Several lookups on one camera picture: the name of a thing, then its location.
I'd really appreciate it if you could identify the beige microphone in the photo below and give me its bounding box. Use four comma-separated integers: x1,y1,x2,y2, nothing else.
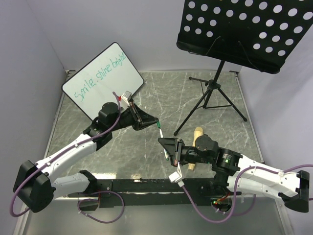
188,127,205,171

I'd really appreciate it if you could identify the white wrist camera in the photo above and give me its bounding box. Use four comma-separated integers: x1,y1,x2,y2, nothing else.
118,91,133,110
168,162,184,188

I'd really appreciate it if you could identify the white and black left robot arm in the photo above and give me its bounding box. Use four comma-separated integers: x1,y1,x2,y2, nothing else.
11,101,159,212

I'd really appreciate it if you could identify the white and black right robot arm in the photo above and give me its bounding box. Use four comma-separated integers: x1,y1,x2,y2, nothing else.
158,135,310,213

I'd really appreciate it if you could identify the white marker pen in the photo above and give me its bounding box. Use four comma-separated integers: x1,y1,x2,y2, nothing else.
159,129,170,161

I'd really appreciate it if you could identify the black perforated music stand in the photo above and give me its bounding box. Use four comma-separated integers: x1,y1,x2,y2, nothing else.
173,0,313,136

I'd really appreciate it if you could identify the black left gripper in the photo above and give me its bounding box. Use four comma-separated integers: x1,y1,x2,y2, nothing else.
109,103,158,132

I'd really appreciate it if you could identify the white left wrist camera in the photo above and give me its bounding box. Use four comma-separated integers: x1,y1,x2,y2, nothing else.
118,91,133,110

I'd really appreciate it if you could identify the white whiteboard with black frame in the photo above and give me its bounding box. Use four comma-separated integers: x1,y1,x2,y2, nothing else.
62,42,144,120

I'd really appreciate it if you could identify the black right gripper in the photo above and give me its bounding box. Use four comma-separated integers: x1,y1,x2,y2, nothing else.
157,138,212,167

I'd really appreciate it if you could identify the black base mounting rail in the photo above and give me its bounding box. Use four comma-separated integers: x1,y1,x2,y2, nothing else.
68,178,233,208

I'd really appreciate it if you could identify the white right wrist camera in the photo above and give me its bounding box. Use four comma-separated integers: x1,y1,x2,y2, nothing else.
168,162,184,188

